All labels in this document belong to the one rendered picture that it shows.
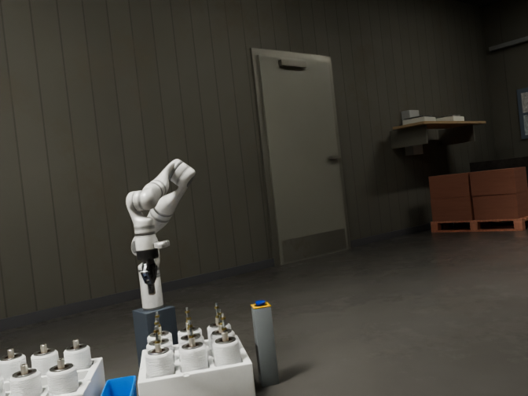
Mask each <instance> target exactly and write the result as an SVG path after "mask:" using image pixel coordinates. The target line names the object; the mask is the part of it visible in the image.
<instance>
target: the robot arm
mask: <svg viewBox="0 0 528 396"><path fill-rule="evenodd" d="M195 174H196V172H195V170H194V169H192V168H191V167H190V166H189V165H187V164H186V163H184V162H182V161H181V160H179V159H174V160H173V161H171V162H170V163H169V164H168V165H167V166H166V167H165V168H164V169H163V170H162V171H161V173H160V174H159V175H158V176H157V177H156V178H155V179H154V180H152V181H151V182H149V183H148V184H147V185H146V186H145V187H144V188H143V190H141V191H134V192H130V193H128V195H127V197H126V207H127V209H128V211H129V213H130V216H131V219H132V222H133V224H134V234H135V237H134V238H133V240H132V243H131V251H132V253H133V254H134V255H136V256H137V260H141V261H142V263H141V264H140V265H139V266H138V274H139V281H140V288H141V302H142V309H143V310H144V311H153V310H159V309H162V308H163V293H162V286H161V280H160V248H166V247H168V246H170V241H169V240H163V241H158V239H157V237H156V233H157V232H158V231H160V230H161V229H162V228H163V227H164V226H165V225H166V224H167V223H168V222H169V221H170V219H171V217H172V215H173V213H174V211H175V209H176V207H177V205H178V203H179V201H180V199H181V198H182V196H183V195H184V193H185V191H186V190H187V188H188V187H189V185H190V184H191V183H192V181H193V179H194V177H195ZM169 180H170V181H171V182H173V183H174V184H175V185H177V186H178V189H177V190H175V191H173V192H172V193H170V194H167V195H166V193H167V191H168V189H169ZM164 195H165V196H164ZM147 210H150V212H149V213H148V216H147V217H145V216H144V215H143V214H142V212H141V211H147Z"/></svg>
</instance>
